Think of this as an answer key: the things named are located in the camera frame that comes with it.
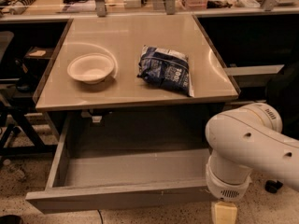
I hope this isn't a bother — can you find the blue chip bag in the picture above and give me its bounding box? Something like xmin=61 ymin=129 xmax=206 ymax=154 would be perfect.
xmin=137 ymin=46 xmax=193 ymax=97

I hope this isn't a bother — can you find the grey drawer cabinet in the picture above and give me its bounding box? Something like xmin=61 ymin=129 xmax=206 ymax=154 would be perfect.
xmin=36 ymin=15 xmax=238 ymax=140

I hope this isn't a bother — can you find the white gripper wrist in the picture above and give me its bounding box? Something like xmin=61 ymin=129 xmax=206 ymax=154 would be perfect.
xmin=206 ymin=151 xmax=252 ymax=224

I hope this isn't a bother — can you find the grey top drawer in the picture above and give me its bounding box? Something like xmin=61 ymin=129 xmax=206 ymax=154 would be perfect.
xmin=26 ymin=111 xmax=212 ymax=214

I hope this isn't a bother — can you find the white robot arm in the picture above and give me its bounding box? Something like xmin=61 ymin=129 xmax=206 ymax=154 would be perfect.
xmin=205 ymin=103 xmax=299 ymax=224

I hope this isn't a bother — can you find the black shoe tip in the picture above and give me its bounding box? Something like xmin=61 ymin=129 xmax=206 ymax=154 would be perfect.
xmin=0 ymin=215 xmax=23 ymax=224

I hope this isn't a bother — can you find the black left side chair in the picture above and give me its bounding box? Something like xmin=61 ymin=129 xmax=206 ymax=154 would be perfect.
xmin=0 ymin=31 xmax=60 ymax=168

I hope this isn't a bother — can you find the white paper bowl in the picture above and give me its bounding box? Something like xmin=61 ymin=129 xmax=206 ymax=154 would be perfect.
xmin=67 ymin=53 xmax=115 ymax=84

